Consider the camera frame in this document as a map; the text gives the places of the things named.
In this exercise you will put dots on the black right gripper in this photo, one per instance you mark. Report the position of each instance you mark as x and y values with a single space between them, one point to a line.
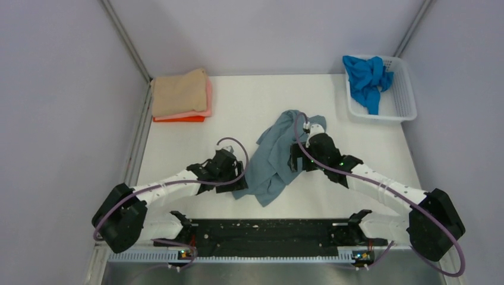
298 152

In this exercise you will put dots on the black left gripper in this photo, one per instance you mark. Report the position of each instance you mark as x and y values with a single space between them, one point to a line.
239 184

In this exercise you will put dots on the grey blue t shirt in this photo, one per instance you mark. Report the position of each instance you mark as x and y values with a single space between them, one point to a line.
268 172

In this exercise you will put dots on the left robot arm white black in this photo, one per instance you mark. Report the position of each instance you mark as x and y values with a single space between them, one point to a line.
137 214

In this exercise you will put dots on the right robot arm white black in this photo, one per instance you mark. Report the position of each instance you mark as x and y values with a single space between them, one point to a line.
425 220

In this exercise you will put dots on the orange folded t shirt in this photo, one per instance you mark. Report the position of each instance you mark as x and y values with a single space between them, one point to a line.
181 119

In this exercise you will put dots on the pink folded t shirt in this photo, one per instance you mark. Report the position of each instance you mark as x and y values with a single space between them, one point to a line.
206 113

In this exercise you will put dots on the bright blue t shirt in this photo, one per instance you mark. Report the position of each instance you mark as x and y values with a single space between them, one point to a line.
368 78

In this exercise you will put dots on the white plastic laundry basket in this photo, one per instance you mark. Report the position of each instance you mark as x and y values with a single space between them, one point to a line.
396 105

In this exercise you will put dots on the beige folded t shirt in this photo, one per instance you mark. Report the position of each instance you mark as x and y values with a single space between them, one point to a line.
179 93

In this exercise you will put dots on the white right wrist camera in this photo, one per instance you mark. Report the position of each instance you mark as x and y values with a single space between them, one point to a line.
312 129

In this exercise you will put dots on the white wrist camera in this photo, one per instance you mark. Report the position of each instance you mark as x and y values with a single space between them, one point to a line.
312 129
227 148

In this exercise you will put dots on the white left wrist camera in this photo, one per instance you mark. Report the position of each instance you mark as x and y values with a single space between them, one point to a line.
227 148

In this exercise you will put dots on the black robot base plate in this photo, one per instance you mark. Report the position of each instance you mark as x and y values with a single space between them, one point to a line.
273 237

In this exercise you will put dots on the white slotted cable duct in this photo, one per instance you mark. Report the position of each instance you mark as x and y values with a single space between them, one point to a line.
172 256

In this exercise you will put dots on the aluminium side rail left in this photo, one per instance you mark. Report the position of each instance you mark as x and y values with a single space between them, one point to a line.
134 158

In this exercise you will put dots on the aluminium frame post right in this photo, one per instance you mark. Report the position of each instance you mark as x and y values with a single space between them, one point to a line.
426 6

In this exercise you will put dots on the aluminium frame post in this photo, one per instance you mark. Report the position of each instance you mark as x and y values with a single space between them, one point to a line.
125 38
426 6

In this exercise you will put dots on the aluminium frame post left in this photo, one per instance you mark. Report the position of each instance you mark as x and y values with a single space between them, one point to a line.
125 38

